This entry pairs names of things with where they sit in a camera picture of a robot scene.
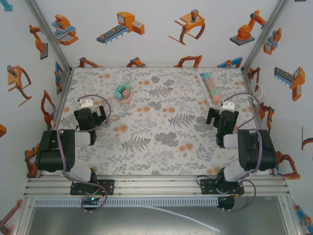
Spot white power strip coloured sockets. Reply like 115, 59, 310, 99
197, 71, 223, 108

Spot white slotted cable duct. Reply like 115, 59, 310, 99
33, 197, 220, 208

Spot white thin tube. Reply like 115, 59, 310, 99
136, 205, 220, 233

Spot grey metal base sheet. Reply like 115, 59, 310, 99
24, 207, 289, 235

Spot black controller board green light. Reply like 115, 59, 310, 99
81, 195, 101, 213

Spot white power cable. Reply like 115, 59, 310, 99
252, 83, 265, 105

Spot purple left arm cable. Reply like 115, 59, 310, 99
56, 94, 112, 213

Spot aluminium side rail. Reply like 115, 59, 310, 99
241, 68, 276, 176
36, 68, 74, 177

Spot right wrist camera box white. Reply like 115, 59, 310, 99
221, 101, 236, 111

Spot black round controller housing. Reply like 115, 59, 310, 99
217, 196, 235, 213

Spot round pink socket base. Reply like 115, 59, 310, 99
113, 90, 134, 105

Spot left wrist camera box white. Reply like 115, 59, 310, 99
78, 98, 93, 109

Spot aluminium corner post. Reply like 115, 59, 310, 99
24, 0, 74, 74
241, 0, 291, 73

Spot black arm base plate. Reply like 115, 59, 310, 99
70, 179, 115, 196
200, 178, 245, 196

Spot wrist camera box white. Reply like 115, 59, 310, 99
78, 98, 93, 109
221, 101, 236, 111

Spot aluminium front rail frame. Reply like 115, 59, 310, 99
23, 175, 291, 198

